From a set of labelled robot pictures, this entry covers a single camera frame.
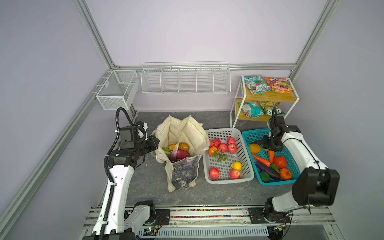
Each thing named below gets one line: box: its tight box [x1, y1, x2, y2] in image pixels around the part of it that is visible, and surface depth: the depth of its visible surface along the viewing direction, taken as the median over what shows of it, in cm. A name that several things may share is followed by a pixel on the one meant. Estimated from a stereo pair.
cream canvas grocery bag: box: [152, 115, 210, 192], surface depth 83 cm
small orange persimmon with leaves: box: [208, 146, 218, 156], surface depth 94 cm
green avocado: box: [259, 171, 270, 183], surface depth 83 cm
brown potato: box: [178, 142, 190, 152], surface depth 93 cm
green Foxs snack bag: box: [257, 101, 286, 116], surface depth 101 cm
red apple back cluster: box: [219, 143, 228, 153], surface depth 96 cm
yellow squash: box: [249, 143, 261, 154], surface depth 95 cm
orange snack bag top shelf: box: [265, 77, 295, 94], surface depth 84 cm
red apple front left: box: [209, 167, 220, 180], surface depth 85 cm
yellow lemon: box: [230, 161, 243, 171], surface depth 89 cm
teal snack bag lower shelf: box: [238, 101, 265, 118], surface depth 98 cm
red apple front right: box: [229, 168, 241, 180], surface depth 84 cm
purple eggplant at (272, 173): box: [254, 158, 280, 180], surface depth 88 cm
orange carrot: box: [251, 154, 272, 168], surface depth 91 cm
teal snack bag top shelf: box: [244, 75, 272, 95], surface depth 86 cm
